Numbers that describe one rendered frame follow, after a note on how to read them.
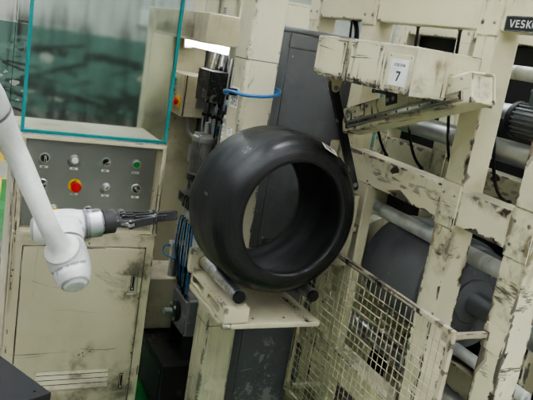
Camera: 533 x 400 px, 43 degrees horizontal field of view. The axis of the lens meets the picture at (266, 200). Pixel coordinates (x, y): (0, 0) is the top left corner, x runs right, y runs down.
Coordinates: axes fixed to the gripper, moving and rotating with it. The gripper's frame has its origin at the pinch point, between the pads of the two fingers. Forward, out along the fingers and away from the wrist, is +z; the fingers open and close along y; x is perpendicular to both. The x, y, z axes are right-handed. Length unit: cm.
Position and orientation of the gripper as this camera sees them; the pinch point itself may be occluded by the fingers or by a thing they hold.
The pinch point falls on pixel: (166, 216)
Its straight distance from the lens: 221.5
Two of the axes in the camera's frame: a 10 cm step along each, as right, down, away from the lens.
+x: -0.3, 9.6, 2.8
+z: 9.1, -0.9, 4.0
